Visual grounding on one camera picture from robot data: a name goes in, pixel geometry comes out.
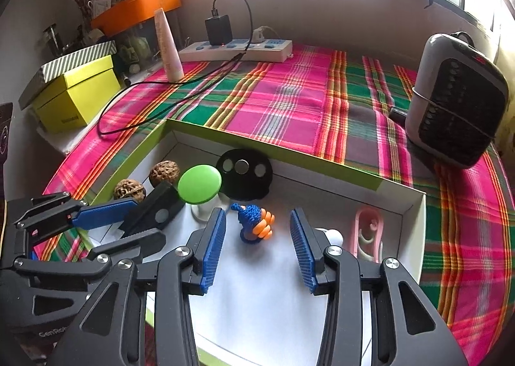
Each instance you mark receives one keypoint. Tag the striped gift box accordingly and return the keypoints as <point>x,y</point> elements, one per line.
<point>68,66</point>

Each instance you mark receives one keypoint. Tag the small black block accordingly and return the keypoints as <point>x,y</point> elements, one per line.
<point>161,205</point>

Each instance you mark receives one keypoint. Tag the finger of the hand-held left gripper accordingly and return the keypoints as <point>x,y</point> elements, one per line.
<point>136,241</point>
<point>104,213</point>

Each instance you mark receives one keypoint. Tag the green mushroom-shaped lamp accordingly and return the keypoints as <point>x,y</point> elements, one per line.
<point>200,185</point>

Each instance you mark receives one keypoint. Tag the grey electric fan heater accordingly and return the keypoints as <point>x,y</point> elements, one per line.
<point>454,108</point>

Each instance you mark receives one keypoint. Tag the white plug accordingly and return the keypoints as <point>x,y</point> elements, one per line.
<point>261,33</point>

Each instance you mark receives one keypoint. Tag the black round disc with magnets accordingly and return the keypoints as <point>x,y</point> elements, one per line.
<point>243,177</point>

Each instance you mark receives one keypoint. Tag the white power strip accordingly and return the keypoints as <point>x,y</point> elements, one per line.
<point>237,50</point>

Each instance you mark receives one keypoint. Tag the brown walnut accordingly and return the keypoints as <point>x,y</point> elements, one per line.
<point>129,190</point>
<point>164,173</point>

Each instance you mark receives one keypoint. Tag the black charger adapter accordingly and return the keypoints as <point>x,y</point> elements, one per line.
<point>219,30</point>

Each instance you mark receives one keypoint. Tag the small white figurine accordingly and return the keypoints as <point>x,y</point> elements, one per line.
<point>334,236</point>

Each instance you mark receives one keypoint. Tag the glass jar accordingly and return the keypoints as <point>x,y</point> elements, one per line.
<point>51,38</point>

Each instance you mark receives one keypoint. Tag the dark patterned box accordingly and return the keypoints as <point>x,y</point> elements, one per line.
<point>5,129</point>

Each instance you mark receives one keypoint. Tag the white side table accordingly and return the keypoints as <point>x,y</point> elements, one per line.
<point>68,141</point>

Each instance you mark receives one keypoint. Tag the blue orange crochet toy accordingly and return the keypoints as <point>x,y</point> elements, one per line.
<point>253,223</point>

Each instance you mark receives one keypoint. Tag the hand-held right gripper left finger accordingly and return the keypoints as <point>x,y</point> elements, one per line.
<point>213,249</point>

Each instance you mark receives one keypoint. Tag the pink cosmetic tube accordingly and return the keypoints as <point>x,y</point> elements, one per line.
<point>169,48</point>

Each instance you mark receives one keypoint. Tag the plaid blanket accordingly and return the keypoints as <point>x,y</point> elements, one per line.
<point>289,100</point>

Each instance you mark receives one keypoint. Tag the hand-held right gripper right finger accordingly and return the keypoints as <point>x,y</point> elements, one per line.
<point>302,249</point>

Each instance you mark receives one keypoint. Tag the white cardboard box green rim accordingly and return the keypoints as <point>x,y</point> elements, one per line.
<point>257,301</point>

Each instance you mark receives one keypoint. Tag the yellow-green cardboard box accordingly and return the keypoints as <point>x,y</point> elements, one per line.
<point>76,94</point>

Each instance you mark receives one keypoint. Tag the pink plastic clip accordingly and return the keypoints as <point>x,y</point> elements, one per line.
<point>368,235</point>

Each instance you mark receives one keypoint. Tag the glass tank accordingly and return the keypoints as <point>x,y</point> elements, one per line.
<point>136,48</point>

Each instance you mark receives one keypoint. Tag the orange storage box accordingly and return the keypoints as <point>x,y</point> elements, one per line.
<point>136,8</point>

